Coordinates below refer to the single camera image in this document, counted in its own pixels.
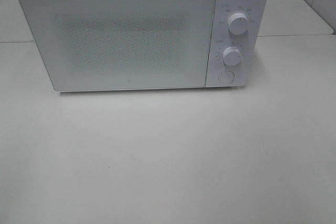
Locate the round white door button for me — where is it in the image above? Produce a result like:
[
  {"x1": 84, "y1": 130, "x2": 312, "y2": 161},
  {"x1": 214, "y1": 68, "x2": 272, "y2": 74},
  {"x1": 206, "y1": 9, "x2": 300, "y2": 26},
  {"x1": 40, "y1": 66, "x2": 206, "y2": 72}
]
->
[{"x1": 218, "y1": 71, "x2": 235, "y2": 84}]

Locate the white microwave knob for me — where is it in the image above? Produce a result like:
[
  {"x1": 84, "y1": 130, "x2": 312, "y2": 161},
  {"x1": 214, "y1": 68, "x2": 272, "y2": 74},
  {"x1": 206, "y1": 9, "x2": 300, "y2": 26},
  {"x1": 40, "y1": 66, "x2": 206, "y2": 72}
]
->
[
  {"x1": 222, "y1": 47, "x2": 243, "y2": 66},
  {"x1": 227, "y1": 12, "x2": 249, "y2": 35}
]

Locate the white microwave door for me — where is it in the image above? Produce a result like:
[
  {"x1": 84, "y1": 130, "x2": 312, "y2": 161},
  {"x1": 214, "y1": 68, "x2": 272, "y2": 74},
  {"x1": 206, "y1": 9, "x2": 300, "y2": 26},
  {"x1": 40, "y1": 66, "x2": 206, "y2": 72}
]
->
[{"x1": 19, "y1": 0, "x2": 214, "y2": 92}]

